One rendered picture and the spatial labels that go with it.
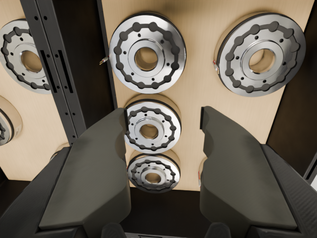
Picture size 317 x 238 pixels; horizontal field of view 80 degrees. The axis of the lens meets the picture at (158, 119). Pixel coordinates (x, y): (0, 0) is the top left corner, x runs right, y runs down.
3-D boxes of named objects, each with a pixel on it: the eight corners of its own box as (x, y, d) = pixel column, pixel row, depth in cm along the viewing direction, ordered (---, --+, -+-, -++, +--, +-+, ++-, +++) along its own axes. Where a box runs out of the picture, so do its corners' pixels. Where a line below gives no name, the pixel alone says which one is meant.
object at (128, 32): (104, 15, 23) (102, 15, 23) (187, 13, 22) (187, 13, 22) (115, 91, 28) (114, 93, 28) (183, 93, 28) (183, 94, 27)
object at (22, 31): (-13, 17, 25) (-17, 17, 24) (63, 23, 24) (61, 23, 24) (13, 89, 30) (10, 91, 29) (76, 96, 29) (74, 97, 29)
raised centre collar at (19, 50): (10, 40, 25) (6, 41, 25) (46, 43, 25) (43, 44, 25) (22, 76, 28) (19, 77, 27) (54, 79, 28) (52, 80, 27)
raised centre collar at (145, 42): (126, 38, 24) (125, 39, 23) (165, 38, 23) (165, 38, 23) (130, 76, 26) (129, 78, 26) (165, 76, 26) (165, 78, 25)
